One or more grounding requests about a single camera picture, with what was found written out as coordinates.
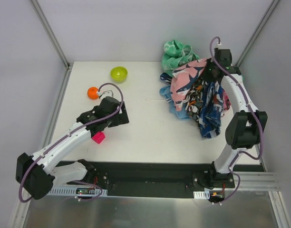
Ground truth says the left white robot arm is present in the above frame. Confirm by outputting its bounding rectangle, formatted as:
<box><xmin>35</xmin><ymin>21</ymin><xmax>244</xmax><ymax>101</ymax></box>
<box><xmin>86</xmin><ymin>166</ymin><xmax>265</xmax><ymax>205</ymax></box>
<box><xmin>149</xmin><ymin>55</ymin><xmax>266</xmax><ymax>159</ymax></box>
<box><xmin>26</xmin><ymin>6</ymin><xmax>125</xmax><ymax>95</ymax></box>
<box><xmin>16</xmin><ymin>96</ymin><xmax>129</xmax><ymax>200</ymax></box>

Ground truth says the right aluminium frame post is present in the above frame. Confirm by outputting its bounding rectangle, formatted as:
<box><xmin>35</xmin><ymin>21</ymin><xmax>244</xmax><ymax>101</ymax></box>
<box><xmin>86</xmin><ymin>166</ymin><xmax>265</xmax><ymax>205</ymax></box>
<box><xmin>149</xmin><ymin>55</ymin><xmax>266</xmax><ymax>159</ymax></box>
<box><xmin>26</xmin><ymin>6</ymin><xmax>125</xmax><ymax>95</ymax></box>
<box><xmin>235</xmin><ymin>0</ymin><xmax>281</xmax><ymax>67</ymax></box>

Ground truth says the aluminium front rail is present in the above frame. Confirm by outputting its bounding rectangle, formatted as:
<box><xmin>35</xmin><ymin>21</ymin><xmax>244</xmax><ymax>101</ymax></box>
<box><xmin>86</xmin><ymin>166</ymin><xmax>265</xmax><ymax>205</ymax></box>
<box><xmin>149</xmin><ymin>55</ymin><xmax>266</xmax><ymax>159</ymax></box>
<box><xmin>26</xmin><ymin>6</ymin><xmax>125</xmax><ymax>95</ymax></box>
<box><xmin>26</xmin><ymin>166</ymin><xmax>281</xmax><ymax>190</ymax></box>

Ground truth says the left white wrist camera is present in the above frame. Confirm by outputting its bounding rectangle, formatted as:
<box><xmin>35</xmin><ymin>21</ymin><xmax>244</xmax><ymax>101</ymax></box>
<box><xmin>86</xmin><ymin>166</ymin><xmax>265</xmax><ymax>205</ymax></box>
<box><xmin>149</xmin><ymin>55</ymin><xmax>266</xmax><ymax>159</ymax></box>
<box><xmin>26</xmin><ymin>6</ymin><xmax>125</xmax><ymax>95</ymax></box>
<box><xmin>97</xmin><ymin>90</ymin><xmax>114</xmax><ymax>99</ymax></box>

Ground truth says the right slotted cable duct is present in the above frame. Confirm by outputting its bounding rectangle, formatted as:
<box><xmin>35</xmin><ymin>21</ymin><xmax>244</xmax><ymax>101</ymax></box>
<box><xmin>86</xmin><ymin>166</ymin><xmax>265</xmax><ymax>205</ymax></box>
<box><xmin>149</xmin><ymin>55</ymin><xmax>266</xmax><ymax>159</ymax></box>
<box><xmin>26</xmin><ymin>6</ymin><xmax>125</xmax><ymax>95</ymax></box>
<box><xmin>193</xmin><ymin>190</ymin><xmax>210</xmax><ymax>200</ymax></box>

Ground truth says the pink navy patterned cloth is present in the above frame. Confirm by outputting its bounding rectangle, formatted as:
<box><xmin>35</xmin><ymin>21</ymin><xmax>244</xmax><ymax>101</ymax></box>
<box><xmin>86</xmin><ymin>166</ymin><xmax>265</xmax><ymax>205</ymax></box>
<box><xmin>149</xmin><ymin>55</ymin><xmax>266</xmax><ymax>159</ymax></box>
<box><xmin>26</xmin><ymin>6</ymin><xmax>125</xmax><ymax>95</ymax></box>
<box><xmin>170</xmin><ymin>59</ymin><xmax>207</xmax><ymax>112</ymax></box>

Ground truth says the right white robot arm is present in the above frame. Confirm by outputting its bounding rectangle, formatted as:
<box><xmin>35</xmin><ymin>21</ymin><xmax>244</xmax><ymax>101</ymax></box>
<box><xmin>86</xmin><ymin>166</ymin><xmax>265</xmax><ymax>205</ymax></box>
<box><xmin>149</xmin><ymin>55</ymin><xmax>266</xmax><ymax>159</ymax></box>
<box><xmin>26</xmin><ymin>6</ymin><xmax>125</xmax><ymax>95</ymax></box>
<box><xmin>197</xmin><ymin>47</ymin><xmax>268</xmax><ymax>189</ymax></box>

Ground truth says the left aluminium frame post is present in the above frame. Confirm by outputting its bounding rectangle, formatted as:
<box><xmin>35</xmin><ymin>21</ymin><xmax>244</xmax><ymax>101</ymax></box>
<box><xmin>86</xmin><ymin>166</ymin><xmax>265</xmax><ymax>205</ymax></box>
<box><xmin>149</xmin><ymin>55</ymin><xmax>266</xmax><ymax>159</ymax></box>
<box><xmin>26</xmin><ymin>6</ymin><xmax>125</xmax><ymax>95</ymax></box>
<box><xmin>29</xmin><ymin>0</ymin><xmax>74</xmax><ymax>69</ymax></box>

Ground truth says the orange toy fruit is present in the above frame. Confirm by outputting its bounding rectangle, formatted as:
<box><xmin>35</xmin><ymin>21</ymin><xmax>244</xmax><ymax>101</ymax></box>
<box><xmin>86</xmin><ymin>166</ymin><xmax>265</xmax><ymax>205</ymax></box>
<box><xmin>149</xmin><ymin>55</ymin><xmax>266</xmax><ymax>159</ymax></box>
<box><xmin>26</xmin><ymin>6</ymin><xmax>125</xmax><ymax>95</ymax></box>
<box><xmin>87</xmin><ymin>87</ymin><xmax>99</xmax><ymax>100</ymax></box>

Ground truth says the left slotted cable duct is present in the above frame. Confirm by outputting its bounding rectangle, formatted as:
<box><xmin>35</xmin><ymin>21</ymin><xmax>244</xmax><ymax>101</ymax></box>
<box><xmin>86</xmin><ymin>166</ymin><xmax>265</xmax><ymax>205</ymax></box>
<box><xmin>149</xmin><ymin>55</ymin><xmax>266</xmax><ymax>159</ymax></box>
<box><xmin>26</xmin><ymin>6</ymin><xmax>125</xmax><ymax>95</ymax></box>
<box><xmin>47</xmin><ymin>186</ymin><xmax>107</xmax><ymax>197</ymax></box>

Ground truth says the aluminium frame post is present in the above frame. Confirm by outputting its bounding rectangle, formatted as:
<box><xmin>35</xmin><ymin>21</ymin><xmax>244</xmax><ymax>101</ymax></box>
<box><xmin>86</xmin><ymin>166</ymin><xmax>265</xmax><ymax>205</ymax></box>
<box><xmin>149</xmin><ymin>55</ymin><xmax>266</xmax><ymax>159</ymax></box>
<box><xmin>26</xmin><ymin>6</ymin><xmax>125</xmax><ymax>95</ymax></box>
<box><xmin>29</xmin><ymin>0</ymin><xmax>74</xmax><ymax>69</ymax></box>
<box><xmin>235</xmin><ymin>0</ymin><xmax>281</xmax><ymax>67</ymax></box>

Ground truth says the light blue cloth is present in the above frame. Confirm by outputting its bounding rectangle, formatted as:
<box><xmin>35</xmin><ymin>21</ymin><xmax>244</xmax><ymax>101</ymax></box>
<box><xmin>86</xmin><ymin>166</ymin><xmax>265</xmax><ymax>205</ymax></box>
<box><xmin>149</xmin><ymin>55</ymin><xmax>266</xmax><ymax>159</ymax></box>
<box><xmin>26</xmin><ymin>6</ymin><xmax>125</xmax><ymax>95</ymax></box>
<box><xmin>146</xmin><ymin>85</ymin><xmax>189</xmax><ymax>120</ymax></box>

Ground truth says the lime green plastic bowl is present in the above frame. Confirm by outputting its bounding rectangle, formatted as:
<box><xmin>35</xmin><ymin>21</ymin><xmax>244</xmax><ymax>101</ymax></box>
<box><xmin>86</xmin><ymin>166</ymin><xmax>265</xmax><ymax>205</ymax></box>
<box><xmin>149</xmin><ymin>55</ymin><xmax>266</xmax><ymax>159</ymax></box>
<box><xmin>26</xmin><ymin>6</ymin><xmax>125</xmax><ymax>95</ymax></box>
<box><xmin>110</xmin><ymin>66</ymin><xmax>128</xmax><ymax>83</ymax></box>

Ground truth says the blue white red patterned cloth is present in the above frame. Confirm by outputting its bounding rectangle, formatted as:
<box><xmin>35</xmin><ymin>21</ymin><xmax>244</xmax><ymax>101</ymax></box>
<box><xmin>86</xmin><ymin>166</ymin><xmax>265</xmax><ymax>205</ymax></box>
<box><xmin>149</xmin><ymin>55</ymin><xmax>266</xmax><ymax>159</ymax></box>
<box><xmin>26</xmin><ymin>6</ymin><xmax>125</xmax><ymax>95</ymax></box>
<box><xmin>159</xmin><ymin>72</ymin><xmax>226</xmax><ymax>140</ymax></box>

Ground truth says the green white patterned cloth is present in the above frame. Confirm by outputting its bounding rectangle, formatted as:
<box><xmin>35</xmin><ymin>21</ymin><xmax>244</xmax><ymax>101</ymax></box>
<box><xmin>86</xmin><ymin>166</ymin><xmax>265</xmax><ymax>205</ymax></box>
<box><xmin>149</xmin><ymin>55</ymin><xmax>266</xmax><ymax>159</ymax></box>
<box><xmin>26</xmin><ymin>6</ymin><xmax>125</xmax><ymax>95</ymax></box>
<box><xmin>161</xmin><ymin>39</ymin><xmax>200</xmax><ymax>77</ymax></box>

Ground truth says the magenta white patterned cloth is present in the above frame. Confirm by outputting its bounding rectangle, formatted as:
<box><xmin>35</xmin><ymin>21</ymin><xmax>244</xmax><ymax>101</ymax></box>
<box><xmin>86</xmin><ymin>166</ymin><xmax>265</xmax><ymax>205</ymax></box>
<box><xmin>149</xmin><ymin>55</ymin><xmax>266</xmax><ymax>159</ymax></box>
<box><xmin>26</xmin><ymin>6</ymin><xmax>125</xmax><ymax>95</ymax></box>
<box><xmin>223</xmin><ymin>90</ymin><xmax>231</xmax><ymax>111</ymax></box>

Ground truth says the pink toy cube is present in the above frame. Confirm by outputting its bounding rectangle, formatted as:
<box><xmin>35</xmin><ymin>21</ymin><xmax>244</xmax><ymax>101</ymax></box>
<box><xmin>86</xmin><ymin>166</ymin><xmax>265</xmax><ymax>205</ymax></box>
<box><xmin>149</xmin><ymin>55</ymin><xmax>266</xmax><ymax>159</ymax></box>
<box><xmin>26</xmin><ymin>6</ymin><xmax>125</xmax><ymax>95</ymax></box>
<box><xmin>91</xmin><ymin>132</ymin><xmax>106</xmax><ymax>144</ymax></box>

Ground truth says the slotted cable duct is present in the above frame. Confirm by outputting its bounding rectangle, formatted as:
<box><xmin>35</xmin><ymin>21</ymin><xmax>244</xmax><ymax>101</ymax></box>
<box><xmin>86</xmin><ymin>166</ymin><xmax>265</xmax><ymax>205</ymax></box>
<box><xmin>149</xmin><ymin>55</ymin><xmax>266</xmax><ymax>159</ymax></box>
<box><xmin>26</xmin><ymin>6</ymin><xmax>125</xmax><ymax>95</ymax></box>
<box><xmin>193</xmin><ymin>190</ymin><xmax>210</xmax><ymax>200</ymax></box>
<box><xmin>47</xmin><ymin>186</ymin><xmax>107</xmax><ymax>197</ymax></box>

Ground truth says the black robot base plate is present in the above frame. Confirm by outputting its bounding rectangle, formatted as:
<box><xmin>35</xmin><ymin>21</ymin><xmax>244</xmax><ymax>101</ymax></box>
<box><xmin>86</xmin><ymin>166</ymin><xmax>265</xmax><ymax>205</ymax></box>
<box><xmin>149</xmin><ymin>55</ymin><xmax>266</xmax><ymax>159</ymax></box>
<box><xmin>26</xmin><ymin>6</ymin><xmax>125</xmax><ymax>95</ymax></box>
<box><xmin>81</xmin><ymin>162</ymin><xmax>235</xmax><ymax>199</ymax></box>

